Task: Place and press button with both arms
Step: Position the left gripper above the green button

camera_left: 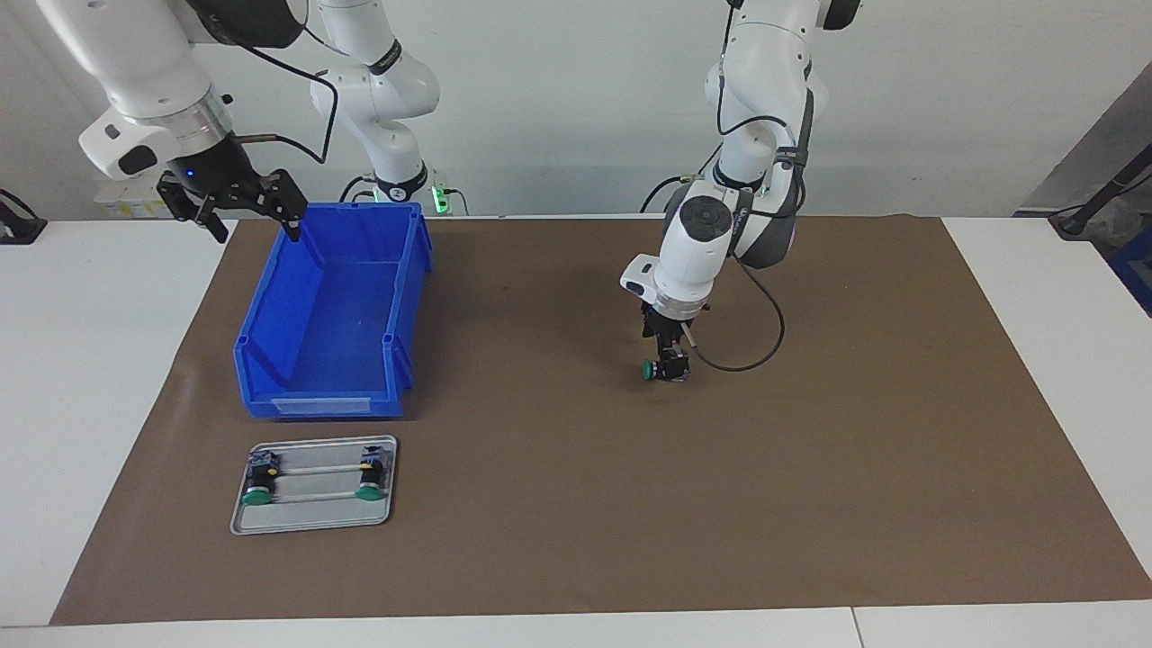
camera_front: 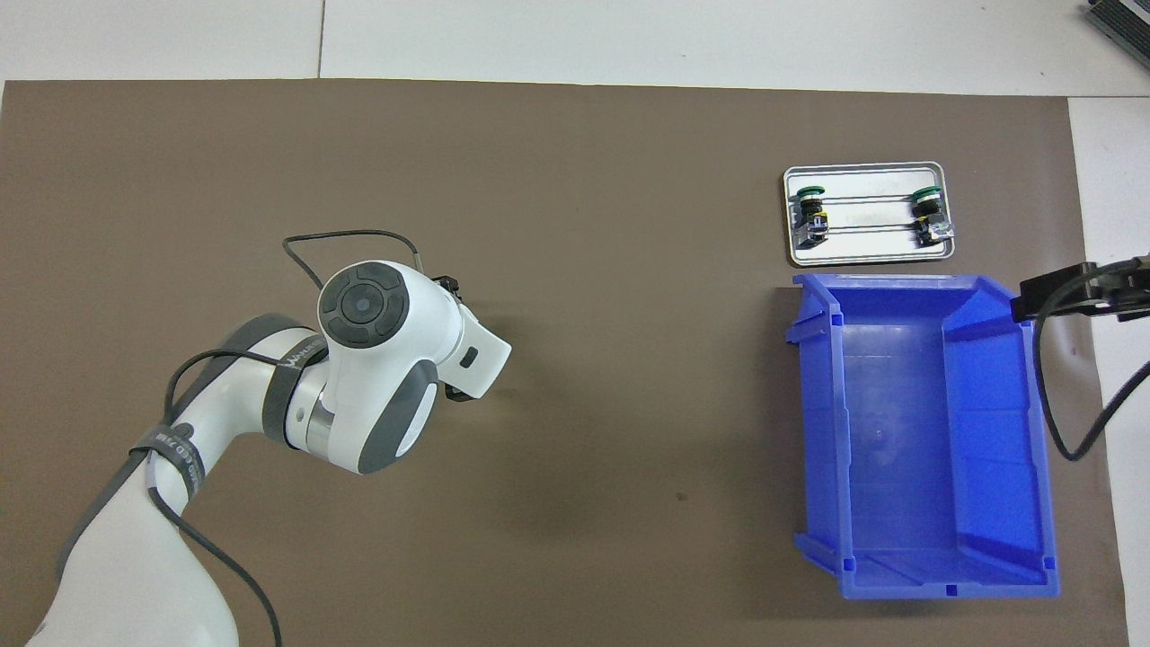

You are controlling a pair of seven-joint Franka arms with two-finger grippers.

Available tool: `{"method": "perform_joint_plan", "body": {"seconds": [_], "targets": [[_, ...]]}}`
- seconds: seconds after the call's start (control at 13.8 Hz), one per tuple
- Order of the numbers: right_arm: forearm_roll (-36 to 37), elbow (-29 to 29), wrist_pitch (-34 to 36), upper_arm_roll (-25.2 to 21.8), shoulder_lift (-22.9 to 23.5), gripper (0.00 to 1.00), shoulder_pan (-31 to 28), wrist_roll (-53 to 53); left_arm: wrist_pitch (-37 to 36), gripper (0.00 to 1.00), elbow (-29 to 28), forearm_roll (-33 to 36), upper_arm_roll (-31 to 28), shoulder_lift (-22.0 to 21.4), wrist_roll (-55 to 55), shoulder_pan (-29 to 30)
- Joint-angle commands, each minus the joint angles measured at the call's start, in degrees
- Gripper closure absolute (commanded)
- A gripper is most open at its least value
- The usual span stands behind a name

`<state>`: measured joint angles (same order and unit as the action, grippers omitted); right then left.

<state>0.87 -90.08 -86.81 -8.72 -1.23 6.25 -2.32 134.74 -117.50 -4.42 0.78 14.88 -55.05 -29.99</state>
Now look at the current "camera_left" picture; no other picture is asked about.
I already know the black clamp mount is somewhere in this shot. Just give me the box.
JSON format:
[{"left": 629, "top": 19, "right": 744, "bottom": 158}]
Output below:
[{"left": 0, "top": 187, "right": 48, "bottom": 246}]

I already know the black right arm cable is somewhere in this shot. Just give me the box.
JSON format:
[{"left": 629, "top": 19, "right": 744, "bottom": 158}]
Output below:
[{"left": 184, "top": 0, "right": 341, "bottom": 167}]

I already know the brown paper mat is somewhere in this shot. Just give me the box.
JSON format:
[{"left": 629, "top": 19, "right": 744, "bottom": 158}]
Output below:
[{"left": 49, "top": 214, "right": 1152, "bottom": 626}]

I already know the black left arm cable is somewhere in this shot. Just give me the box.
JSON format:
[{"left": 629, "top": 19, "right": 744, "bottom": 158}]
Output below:
[{"left": 679, "top": 0, "right": 815, "bottom": 373}]

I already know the white yellow labelled box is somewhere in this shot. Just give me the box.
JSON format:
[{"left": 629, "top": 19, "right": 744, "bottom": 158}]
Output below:
[{"left": 94, "top": 177, "right": 174, "bottom": 221}]

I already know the blue box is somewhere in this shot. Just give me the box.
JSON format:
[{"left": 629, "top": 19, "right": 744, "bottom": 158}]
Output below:
[{"left": 1109, "top": 225, "right": 1152, "bottom": 318}]

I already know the silver metal tray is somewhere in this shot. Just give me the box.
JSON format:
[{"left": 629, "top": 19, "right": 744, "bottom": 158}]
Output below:
[{"left": 229, "top": 435, "right": 400, "bottom": 537}]

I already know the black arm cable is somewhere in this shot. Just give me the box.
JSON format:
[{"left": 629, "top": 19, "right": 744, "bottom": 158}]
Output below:
[
  {"left": 184, "top": 0, "right": 341, "bottom": 167},
  {"left": 679, "top": 0, "right": 815, "bottom": 373}
]

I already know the black stand pole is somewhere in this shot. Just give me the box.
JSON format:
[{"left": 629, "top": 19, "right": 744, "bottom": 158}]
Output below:
[{"left": 1048, "top": 142, "right": 1152, "bottom": 240}]

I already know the blue plastic storage bin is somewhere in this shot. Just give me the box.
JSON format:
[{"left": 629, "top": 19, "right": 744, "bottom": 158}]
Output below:
[{"left": 233, "top": 202, "right": 435, "bottom": 421}]

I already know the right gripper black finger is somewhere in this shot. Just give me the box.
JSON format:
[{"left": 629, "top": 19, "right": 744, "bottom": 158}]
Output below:
[
  {"left": 255, "top": 168, "right": 311, "bottom": 242},
  {"left": 157, "top": 174, "right": 230, "bottom": 245}
]

